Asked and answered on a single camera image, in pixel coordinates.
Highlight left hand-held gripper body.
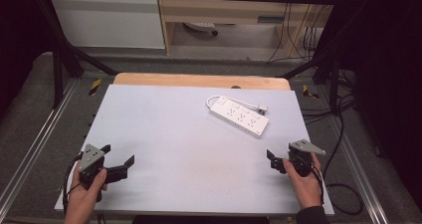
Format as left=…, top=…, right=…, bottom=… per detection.
left=78, top=143, right=109, bottom=191

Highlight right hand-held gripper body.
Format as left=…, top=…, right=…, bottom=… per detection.
left=287, top=138, right=327, bottom=178

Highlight person's right hand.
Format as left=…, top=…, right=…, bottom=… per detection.
left=283, top=151, right=324, bottom=210

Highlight person's left hand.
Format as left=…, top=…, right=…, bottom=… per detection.
left=65, top=160, right=109, bottom=219

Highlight white power strip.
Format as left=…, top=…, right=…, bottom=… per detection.
left=209, top=97, right=271, bottom=139

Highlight yellow black tape strip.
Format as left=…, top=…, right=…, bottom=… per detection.
left=301, top=84, right=320, bottom=101
left=88, top=78, right=103, bottom=97

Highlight person's dark clothing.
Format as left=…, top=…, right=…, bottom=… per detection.
left=131, top=215, right=271, bottom=224

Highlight wooden table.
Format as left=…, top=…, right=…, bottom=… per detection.
left=112, top=72, right=293, bottom=92

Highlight black curtain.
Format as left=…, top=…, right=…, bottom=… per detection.
left=0, top=0, right=54, bottom=120
left=331, top=0, right=422, bottom=213

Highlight white cabinet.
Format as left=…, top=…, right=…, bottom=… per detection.
left=48, top=0, right=166, bottom=50

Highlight white device under desk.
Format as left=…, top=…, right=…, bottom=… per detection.
left=182, top=21, right=220, bottom=37

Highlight light wooden desk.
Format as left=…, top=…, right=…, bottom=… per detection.
left=155, top=0, right=336, bottom=59

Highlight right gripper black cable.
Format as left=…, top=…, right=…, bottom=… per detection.
left=297, top=154, right=326, bottom=206

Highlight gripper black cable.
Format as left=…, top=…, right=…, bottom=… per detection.
left=297, top=154, right=326, bottom=206
left=62, top=153, right=85, bottom=216

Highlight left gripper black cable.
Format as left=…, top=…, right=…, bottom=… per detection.
left=62, top=153, right=85, bottom=216

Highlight black floor cable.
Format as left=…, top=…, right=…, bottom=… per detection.
left=300, top=69, right=365, bottom=217

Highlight aluminium floor rail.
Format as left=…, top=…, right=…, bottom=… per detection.
left=0, top=79, right=80, bottom=216
left=325, top=116, right=390, bottom=224

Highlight white power strip cable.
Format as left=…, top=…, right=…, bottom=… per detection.
left=205, top=95, right=270, bottom=116

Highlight black metal frame stand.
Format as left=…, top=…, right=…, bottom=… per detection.
left=33, top=0, right=119, bottom=110
left=280, top=4, right=342, bottom=116

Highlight hanging black cables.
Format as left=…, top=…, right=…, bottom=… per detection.
left=266, top=0, right=329, bottom=65

